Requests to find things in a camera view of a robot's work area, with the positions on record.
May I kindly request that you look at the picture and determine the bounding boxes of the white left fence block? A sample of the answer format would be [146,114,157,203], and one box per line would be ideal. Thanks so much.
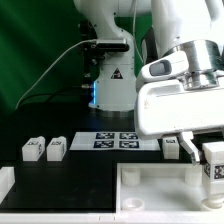
[0,167,15,204]

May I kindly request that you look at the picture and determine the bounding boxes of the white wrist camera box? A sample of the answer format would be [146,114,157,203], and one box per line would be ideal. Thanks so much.
[136,51,189,89]

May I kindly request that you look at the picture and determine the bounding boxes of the black camera stand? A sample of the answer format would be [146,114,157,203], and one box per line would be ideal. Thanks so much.
[78,20,97,90]

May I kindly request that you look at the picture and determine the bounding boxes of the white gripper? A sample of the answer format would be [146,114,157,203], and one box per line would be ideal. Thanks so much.
[134,77,224,165]

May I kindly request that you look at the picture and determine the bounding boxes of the black cable on table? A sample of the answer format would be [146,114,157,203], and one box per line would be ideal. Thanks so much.
[18,87,91,108]

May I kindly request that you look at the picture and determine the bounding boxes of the white square tabletop part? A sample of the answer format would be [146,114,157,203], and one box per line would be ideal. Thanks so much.
[116,163,224,213]

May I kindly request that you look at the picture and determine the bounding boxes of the white sheet with markers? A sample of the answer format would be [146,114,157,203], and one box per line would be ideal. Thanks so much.
[70,132,160,151]

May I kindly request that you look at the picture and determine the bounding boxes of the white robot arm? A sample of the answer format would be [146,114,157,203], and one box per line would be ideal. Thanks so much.
[73,0,224,164]

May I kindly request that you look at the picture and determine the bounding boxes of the black mounted camera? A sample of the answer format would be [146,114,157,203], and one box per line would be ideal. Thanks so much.
[96,38,129,52]

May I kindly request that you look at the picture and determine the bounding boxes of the grey camera cable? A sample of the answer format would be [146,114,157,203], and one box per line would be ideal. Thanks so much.
[14,39,98,110]

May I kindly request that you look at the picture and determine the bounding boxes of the white front fence bar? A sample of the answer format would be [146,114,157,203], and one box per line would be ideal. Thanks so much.
[0,213,224,224]

